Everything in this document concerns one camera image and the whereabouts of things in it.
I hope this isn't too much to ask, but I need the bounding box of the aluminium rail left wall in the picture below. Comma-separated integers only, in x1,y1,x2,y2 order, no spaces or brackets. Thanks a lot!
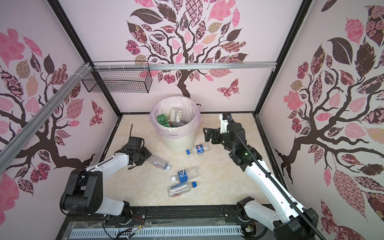
1,63,92,173

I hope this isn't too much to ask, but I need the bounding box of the pepsi label clear bottle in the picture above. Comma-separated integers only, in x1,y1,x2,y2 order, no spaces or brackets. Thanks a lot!
186,144,210,155

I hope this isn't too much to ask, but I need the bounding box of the blue cap clear bottle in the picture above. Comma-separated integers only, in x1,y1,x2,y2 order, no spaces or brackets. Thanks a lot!
168,182,197,198

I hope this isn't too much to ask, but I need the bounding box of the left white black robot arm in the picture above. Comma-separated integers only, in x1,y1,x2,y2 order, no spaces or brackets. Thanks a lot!
60,137,152,225

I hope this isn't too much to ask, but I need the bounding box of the blue label bottle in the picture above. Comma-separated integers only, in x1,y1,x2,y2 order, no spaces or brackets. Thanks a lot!
171,167,200,183

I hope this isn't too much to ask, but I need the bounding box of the aluminium rail wall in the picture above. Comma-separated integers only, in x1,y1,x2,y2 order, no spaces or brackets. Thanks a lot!
1,63,92,173
93,62,277,71

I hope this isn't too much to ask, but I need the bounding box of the white slotted cable duct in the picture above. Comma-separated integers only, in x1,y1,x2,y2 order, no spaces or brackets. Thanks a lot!
68,226,243,240

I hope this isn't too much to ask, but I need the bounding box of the green sprite bottle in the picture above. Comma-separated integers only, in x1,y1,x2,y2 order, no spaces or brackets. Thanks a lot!
157,114,171,128

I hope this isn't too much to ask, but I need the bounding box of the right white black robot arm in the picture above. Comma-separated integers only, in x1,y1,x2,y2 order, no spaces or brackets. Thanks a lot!
203,121,324,240

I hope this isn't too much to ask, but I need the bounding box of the clear crushed bottle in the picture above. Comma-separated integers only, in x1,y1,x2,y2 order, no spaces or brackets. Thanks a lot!
147,155,172,171

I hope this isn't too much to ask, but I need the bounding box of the pink plastic bin liner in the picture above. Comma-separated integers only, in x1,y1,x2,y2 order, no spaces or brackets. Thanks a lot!
149,96,200,139

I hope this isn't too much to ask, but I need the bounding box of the aluminium rail back wall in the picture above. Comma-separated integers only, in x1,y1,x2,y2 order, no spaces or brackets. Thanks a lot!
93,62,277,71

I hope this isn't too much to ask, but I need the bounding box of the black corrugated cable conduit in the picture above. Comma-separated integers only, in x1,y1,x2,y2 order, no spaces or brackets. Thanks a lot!
226,115,326,240

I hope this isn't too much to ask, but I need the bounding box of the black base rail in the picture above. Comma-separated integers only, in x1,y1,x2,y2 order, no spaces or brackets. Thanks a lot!
56,204,277,240

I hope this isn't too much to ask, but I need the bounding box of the white ribbed trash bin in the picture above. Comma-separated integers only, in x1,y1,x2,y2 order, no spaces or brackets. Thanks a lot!
162,133,196,154

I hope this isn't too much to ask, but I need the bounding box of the green cap clear bottle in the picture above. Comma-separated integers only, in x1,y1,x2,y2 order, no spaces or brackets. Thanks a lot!
170,107,182,123

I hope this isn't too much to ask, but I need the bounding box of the black wire mesh basket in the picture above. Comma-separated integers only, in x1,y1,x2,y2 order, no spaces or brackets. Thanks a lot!
82,60,153,94

